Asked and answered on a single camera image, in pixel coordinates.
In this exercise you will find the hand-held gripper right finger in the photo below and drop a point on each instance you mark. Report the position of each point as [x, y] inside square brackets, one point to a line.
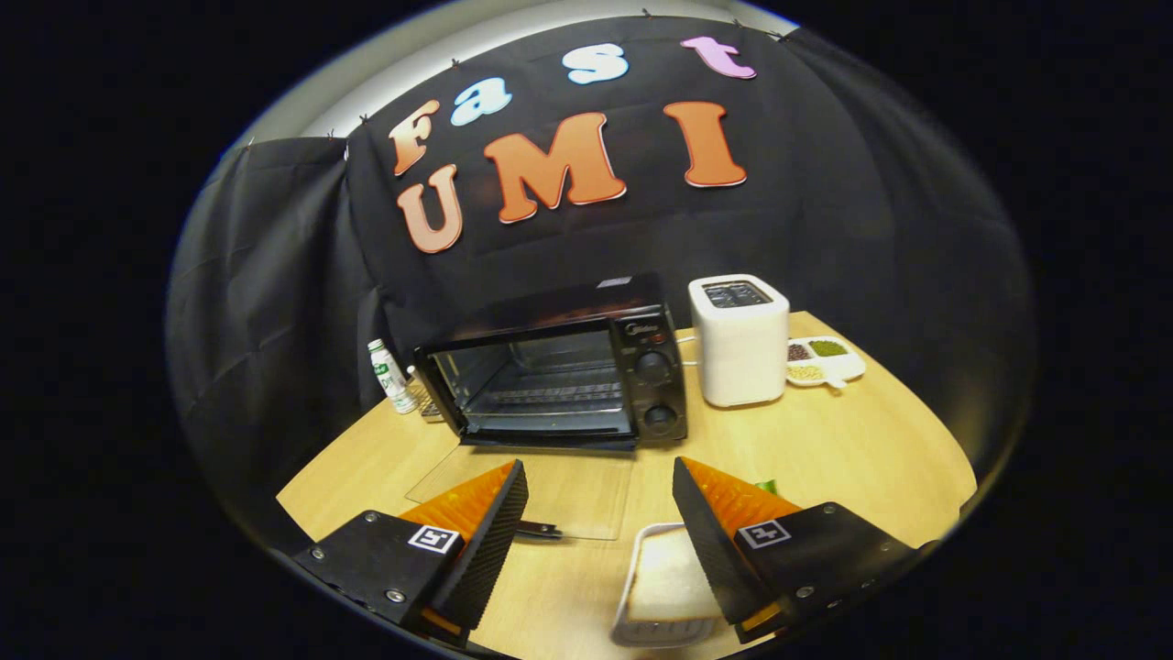
[710, 550]

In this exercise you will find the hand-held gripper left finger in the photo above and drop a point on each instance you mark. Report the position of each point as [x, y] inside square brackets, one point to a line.
[490, 550]

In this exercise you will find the bread slice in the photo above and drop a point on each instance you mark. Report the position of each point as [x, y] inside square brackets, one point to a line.
[664, 577]

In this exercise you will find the black toaster oven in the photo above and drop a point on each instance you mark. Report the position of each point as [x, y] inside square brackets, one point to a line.
[641, 321]

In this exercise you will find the white food tray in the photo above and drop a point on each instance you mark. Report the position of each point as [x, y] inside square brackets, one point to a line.
[660, 633]

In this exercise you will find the white pop-up toaster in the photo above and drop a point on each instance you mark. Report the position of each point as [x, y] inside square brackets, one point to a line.
[742, 357]

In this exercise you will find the small white drink bottle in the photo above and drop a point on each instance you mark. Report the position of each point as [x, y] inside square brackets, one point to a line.
[389, 376]

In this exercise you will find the white divided dish with beans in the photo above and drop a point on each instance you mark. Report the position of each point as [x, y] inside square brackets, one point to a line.
[848, 368]

